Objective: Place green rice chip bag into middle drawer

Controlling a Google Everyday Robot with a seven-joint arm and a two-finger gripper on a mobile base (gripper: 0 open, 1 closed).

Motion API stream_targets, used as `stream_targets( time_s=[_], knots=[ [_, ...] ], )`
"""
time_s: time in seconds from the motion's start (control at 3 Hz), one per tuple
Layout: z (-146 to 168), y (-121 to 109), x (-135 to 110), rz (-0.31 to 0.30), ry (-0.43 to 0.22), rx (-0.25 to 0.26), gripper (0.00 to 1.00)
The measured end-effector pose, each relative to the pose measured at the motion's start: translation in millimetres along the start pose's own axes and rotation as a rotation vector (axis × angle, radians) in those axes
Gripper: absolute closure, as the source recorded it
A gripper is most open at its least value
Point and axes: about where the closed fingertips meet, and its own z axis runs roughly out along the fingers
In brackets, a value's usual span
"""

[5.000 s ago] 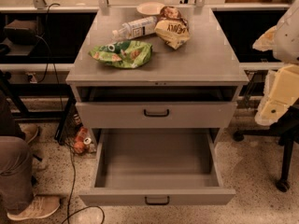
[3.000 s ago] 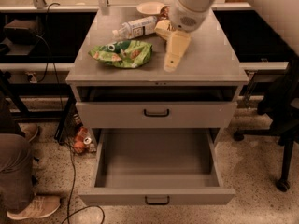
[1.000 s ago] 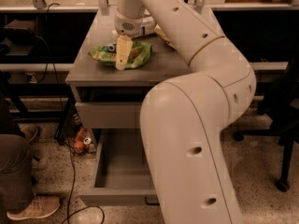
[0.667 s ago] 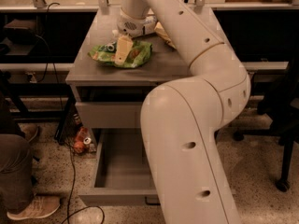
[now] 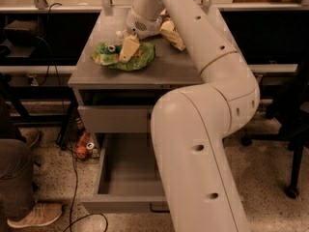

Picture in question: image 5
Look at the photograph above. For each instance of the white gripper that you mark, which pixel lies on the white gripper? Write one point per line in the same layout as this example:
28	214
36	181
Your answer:
143	27

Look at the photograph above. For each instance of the green rice chip bag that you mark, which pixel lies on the green rice chip bag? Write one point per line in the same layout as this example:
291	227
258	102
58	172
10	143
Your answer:
108	55

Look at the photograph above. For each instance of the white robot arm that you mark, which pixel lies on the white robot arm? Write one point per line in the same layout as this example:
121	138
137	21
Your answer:
189	124

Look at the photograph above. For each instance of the grey drawer cabinet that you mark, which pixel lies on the grey drawer cabinet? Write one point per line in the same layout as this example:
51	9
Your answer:
96	85

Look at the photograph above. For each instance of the closed grey middle drawer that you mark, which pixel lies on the closed grey middle drawer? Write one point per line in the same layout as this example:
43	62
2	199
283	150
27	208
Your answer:
115	118

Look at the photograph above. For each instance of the open grey bottom drawer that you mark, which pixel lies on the open grey bottom drawer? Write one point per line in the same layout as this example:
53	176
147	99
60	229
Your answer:
128	180

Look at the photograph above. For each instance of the clear plastic water bottle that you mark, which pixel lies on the clear plastic water bottle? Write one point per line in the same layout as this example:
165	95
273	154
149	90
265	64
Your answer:
120	36

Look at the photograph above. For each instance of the black box on shelf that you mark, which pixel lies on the black box on shelf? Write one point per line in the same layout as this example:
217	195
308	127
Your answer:
23	32

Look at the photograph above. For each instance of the beige sneaker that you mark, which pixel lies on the beige sneaker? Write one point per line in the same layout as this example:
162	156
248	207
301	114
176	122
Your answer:
31	136
42	214

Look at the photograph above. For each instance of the person's leg in trousers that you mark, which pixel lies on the person's leg in trousers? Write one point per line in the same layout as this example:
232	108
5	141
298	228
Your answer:
16	169

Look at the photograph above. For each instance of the black office chair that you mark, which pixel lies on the black office chair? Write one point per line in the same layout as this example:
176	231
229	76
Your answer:
290	108

